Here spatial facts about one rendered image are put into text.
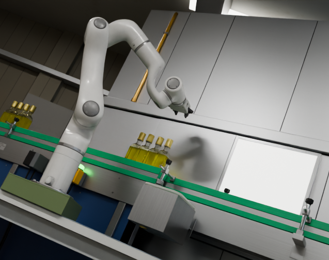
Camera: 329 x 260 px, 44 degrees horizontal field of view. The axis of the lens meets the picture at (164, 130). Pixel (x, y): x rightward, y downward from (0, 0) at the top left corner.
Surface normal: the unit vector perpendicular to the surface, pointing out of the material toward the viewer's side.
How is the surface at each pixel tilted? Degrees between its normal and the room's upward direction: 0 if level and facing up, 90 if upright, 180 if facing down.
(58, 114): 90
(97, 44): 123
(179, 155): 90
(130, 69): 90
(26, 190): 90
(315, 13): 180
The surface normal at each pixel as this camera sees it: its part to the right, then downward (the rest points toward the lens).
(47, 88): 0.01, -0.33
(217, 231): -0.36, -0.46
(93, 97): 0.32, -0.62
